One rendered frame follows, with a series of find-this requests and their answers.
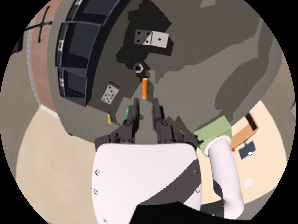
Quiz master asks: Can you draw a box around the black and white domino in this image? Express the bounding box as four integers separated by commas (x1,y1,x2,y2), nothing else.
101,83,120,104
134,30,169,48

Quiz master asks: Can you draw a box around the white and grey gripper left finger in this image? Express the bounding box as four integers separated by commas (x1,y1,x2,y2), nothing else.
94,98,140,152

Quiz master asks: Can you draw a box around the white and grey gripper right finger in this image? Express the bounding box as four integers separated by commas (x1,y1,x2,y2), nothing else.
152,98,198,152

